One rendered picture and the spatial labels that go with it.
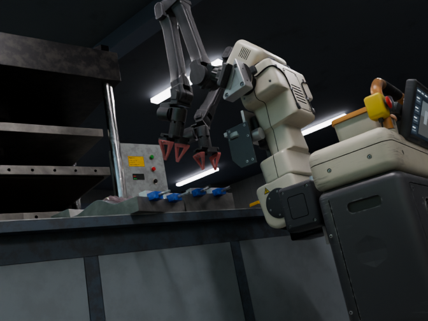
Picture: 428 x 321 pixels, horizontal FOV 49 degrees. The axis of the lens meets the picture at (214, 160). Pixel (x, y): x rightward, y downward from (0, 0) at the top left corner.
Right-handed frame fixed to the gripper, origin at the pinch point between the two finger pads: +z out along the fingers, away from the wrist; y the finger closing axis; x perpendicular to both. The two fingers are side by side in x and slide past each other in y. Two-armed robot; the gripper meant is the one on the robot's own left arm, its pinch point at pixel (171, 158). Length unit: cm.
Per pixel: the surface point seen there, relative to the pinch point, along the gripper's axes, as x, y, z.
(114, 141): -89, -43, -4
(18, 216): -27, 43, 29
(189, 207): -0.4, -15.5, 18.4
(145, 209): 3.5, 12.5, 19.3
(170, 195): 1.6, -1.0, 14.0
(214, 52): -238, -285, -131
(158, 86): -325, -288, -88
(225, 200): 3.1, -34.6, 14.3
